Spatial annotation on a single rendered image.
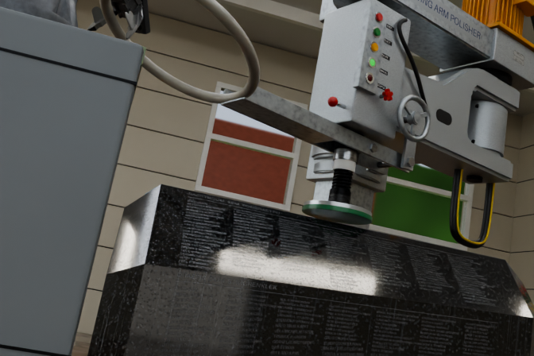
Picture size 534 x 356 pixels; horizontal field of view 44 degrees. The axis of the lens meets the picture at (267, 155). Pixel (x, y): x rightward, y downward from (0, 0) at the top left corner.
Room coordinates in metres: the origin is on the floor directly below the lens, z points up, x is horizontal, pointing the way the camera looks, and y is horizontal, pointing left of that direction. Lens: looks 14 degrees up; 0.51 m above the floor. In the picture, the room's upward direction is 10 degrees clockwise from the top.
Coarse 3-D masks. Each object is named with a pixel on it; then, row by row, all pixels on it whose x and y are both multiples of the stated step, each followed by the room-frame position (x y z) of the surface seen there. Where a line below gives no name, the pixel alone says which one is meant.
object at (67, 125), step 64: (0, 64) 0.83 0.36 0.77; (64, 64) 0.85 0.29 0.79; (128, 64) 0.87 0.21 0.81; (0, 128) 0.84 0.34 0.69; (64, 128) 0.85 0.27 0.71; (0, 192) 0.84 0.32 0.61; (64, 192) 0.86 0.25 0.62; (0, 256) 0.85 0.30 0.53; (64, 256) 0.86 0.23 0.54; (0, 320) 0.85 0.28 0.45; (64, 320) 0.87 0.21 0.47
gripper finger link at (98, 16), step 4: (96, 8) 1.76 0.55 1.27; (112, 8) 1.78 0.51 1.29; (92, 12) 1.77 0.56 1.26; (96, 12) 1.77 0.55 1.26; (100, 12) 1.78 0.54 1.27; (96, 16) 1.78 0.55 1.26; (100, 16) 1.79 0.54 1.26; (96, 20) 1.79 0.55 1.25; (100, 20) 1.79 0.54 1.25; (104, 20) 1.79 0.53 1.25; (92, 24) 1.80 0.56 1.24; (96, 24) 1.79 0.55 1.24; (100, 24) 1.80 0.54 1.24; (104, 24) 1.80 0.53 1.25; (88, 28) 1.79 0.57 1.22; (92, 28) 1.79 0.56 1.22; (96, 28) 1.80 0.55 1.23
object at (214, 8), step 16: (208, 0) 1.45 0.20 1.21; (112, 16) 1.72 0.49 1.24; (224, 16) 1.47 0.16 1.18; (112, 32) 1.78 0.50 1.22; (240, 32) 1.50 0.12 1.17; (144, 64) 1.86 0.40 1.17; (256, 64) 1.59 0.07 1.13; (176, 80) 1.88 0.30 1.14; (256, 80) 1.65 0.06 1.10; (192, 96) 1.89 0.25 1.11; (208, 96) 1.85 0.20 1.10; (224, 96) 1.82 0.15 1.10; (240, 96) 1.75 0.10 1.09
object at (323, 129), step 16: (256, 96) 1.76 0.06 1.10; (272, 96) 1.79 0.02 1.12; (240, 112) 1.87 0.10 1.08; (256, 112) 1.84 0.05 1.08; (272, 112) 1.81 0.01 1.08; (288, 112) 1.83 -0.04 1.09; (304, 112) 1.86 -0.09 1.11; (288, 128) 1.93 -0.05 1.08; (304, 128) 1.90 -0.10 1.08; (320, 128) 1.90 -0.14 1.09; (336, 128) 1.94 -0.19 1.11; (320, 144) 2.05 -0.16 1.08; (352, 144) 1.98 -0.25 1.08; (368, 144) 2.02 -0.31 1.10; (368, 160) 2.18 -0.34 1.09; (384, 160) 2.07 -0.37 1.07; (400, 160) 2.11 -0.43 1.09
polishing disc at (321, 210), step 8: (304, 208) 2.02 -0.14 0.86; (312, 208) 1.98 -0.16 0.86; (320, 208) 1.96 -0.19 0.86; (328, 208) 1.95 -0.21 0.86; (336, 208) 1.94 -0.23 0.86; (344, 208) 1.94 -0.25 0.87; (312, 216) 2.13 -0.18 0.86; (320, 216) 2.10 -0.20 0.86; (328, 216) 2.07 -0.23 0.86; (336, 216) 2.04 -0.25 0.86; (344, 216) 2.02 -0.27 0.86; (352, 216) 1.99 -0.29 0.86; (360, 216) 1.97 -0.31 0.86; (368, 216) 1.99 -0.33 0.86; (360, 224) 2.11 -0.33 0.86
